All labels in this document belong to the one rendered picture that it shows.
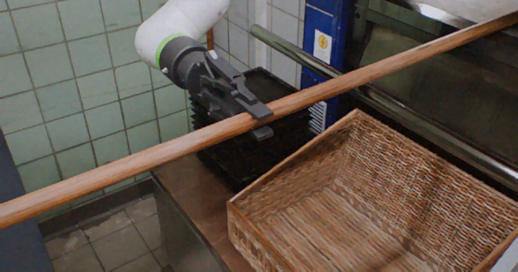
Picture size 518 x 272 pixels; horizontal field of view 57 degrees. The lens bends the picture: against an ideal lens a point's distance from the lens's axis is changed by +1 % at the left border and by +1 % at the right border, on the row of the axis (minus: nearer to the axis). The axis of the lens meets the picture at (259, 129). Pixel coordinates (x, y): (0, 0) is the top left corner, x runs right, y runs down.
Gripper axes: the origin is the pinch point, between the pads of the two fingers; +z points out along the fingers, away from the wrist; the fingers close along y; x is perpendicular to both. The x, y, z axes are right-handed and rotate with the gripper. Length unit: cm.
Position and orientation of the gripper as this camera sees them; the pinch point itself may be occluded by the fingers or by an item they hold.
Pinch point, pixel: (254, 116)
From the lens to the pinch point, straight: 76.4
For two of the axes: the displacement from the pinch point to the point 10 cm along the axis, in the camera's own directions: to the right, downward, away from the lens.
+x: -8.2, 3.2, -4.7
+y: 0.0, 8.2, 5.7
